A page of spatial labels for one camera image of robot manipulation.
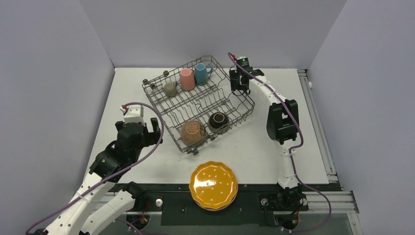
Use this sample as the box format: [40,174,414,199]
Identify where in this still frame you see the brown speckled cream bowl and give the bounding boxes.
[180,120,206,147]

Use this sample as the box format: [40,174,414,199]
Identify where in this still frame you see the blue mug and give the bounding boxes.
[194,63,213,85]

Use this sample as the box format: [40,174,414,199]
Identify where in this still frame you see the grey wire dish rack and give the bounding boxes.
[142,55,255,155]

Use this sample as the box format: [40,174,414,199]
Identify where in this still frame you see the dark patterned cream bowl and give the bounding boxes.
[207,112,230,134]

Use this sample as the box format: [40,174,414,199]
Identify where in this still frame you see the grey ceramic mug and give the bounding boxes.
[163,82,178,97]

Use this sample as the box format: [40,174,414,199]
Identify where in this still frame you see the pink cup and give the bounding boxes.
[179,68,196,91]

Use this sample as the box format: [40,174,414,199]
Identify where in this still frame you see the yellow polka dot plate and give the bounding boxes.
[189,161,238,207]

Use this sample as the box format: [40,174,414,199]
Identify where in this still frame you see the pink plate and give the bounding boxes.
[195,198,235,212]

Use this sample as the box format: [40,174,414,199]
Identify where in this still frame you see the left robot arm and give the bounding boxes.
[34,118,165,235]

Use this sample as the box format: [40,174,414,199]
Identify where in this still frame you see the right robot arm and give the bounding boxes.
[228,53,305,212]

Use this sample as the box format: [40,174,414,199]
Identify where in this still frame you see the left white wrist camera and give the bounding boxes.
[119,105,145,126]

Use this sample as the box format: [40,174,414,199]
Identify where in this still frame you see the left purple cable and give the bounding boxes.
[25,102,165,235]

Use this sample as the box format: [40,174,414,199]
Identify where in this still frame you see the purple cable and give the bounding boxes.
[25,102,165,235]
[227,52,333,233]

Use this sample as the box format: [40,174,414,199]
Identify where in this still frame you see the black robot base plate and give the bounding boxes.
[126,182,328,229]

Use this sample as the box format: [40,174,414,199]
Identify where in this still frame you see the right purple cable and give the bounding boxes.
[227,52,333,233]

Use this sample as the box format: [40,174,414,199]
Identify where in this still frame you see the aluminium rail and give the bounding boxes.
[297,69,359,214]

